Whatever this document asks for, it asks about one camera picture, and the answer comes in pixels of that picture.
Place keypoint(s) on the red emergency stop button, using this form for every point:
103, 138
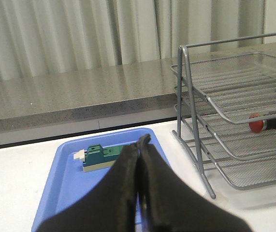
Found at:
263, 125

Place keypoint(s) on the grey metal rack frame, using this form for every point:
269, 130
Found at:
226, 117

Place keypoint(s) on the green terminal block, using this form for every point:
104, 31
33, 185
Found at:
97, 157

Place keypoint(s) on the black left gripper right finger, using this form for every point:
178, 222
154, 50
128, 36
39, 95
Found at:
169, 205

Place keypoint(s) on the blue plastic tray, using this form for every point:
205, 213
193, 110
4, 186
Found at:
67, 182

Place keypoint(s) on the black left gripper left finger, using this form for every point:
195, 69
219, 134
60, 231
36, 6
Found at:
109, 207

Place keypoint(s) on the silver mesh tray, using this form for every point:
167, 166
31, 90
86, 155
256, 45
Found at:
242, 175
240, 88
220, 139

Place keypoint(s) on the grey stone counter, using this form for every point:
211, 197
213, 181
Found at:
72, 102

